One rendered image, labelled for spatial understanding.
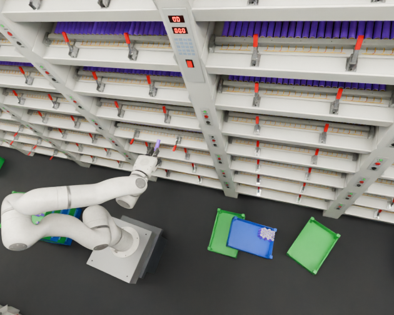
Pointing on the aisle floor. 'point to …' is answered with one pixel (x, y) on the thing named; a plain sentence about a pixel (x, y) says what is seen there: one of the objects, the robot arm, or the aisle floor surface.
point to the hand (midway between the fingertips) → (154, 151)
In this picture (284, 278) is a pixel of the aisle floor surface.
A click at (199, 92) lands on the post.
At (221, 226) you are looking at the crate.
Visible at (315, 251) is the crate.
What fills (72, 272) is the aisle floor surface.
